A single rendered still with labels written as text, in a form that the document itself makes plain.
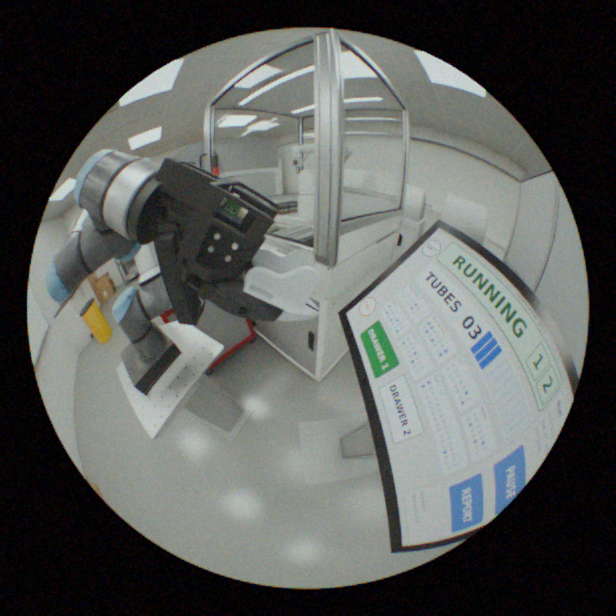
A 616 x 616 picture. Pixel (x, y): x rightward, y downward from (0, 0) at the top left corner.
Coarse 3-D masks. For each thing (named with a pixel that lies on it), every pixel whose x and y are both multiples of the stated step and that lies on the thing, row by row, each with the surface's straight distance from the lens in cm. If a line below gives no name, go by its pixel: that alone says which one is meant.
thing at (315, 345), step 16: (384, 256) 123; (368, 272) 102; (352, 288) 88; (320, 304) 73; (336, 304) 79; (256, 320) 143; (304, 320) 89; (320, 320) 79; (336, 320) 88; (272, 336) 135; (288, 336) 113; (304, 336) 98; (320, 336) 86; (336, 336) 101; (288, 352) 131; (304, 352) 111; (320, 352) 96; (336, 352) 121; (304, 368) 130; (320, 368) 110
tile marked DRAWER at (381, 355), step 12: (372, 324) 32; (360, 336) 33; (372, 336) 31; (384, 336) 30; (372, 348) 31; (384, 348) 29; (372, 360) 30; (384, 360) 29; (396, 360) 28; (372, 372) 29; (384, 372) 28
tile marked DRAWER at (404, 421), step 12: (396, 384) 27; (408, 384) 26; (384, 396) 28; (396, 396) 27; (408, 396) 26; (384, 408) 28; (396, 408) 27; (408, 408) 26; (396, 420) 27; (408, 420) 26; (420, 420) 26; (396, 432) 27; (408, 432) 26; (420, 432) 26
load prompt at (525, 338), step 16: (448, 256) 33; (464, 256) 32; (464, 272) 30; (480, 272) 30; (480, 288) 29; (496, 288) 29; (496, 304) 28; (512, 304) 28; (496, 320) 27; (512, 320) 27; (528, 320) 28; (512, 336) 26; (528, 336) 27; (528, 352) 26; (544, 352) 28; (528, 368) 26; (544, 368) 27; (544, 384) 27; (560, 384) 29; (544, 400) 28
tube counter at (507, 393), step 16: (464, 320) 27; (480, 320) 26; (464, 336) 26; (480, 336) 26; (480, 352) 25; (496, 352) 25; (480, 368) 25; (496, 368) 25; (512, 368) 26; (496, 384) 25; (512, 384) 25; (496, 400) 25; (512, 400) 25; (512, 416) 26; (528, 416) 27; (512, 432) 26
